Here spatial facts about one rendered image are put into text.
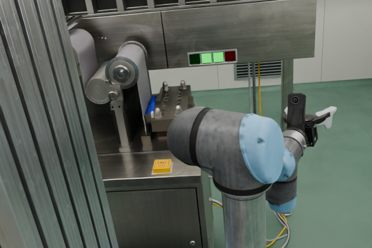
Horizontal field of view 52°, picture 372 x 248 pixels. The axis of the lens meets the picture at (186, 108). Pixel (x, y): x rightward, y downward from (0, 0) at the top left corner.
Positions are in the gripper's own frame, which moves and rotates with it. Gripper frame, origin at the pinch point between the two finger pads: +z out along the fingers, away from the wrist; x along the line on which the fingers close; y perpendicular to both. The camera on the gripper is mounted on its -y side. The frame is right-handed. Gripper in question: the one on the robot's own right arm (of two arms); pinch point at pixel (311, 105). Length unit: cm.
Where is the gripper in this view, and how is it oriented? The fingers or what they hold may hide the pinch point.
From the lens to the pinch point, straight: 127.1
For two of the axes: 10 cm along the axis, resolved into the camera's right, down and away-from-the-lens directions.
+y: 2.2, 9.1, 3.4
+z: 5.1, -4.0, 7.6
